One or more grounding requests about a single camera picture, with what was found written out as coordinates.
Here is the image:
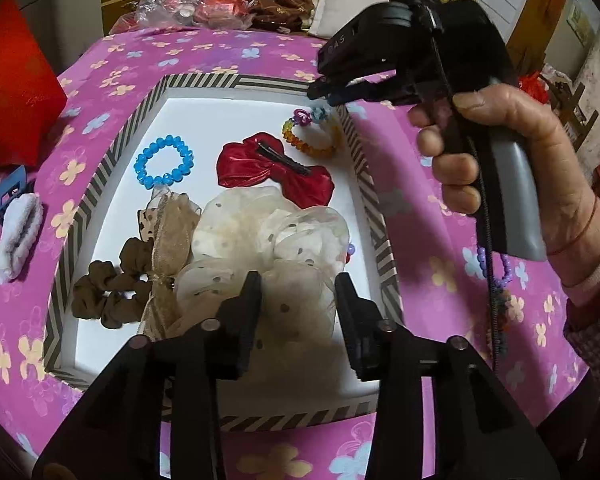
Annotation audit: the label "white pillow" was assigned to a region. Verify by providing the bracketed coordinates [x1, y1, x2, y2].
[310, 0, 391, 38]

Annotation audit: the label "striped white box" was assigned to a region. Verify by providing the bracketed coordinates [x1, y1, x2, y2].
[42, 74, 403, 433]

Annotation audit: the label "person's right forearm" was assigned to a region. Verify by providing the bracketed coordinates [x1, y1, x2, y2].
[560, 210, 600, 441]

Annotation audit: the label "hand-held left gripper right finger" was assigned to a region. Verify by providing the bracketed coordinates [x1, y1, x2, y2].
[334, 272, 561, 480]

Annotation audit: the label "red gift bag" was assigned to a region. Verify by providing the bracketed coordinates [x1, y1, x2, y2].
[0, 0, 68, 156]

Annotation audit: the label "black braided cable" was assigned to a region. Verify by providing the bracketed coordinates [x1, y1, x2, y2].
[430, 5, 503, 376]

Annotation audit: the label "orange and yellow bead bracelet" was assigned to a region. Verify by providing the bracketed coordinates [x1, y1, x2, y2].
[281, 107, 342, 158]

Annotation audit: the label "brown scrunchie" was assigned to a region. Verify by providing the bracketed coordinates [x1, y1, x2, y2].
[71, 237, 156, 331]

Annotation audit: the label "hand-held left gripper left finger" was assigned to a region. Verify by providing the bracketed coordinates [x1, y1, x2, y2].
[32, 271, 263, 480]

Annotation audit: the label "person's right hand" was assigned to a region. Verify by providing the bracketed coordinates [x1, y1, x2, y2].
[407, 82, 600, 286]

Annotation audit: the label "blue hair claw clip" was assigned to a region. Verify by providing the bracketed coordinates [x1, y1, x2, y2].
[0, 165, 36, 223]

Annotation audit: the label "purple bead bracelet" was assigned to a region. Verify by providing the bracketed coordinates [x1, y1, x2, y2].
[462, 245, 513, 286]

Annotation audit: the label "white fluffy hair clip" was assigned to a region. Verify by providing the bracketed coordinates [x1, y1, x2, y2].
[0, 195, 45, 283]

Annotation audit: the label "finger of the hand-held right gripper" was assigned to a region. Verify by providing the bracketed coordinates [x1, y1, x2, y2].
[330, 90, 401, 107]
[307, 77, 381, 98]

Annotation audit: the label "beige ribbon bow hair clip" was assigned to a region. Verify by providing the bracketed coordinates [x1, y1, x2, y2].
[137, 187, 203, 341]

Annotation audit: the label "blue bead bracelet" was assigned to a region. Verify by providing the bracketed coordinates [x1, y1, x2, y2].
[132, 135, 193, 190]

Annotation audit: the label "red frilled pillow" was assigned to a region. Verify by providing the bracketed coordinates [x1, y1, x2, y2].
[519, 71, 551, 106]

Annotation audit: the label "cream dotted scrunchie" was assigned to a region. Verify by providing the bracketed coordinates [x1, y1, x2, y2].
[167, 186, 352, 356]

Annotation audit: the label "pink floral bedsheet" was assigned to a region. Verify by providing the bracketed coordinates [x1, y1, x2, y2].
[0, 25, 593, 480]

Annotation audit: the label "clear plastic bags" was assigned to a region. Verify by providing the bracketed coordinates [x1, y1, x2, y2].
[130, 0, 253, 31]

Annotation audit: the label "red bow hair clip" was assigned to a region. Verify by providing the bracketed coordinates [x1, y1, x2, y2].
[216, 132, 335, 207]

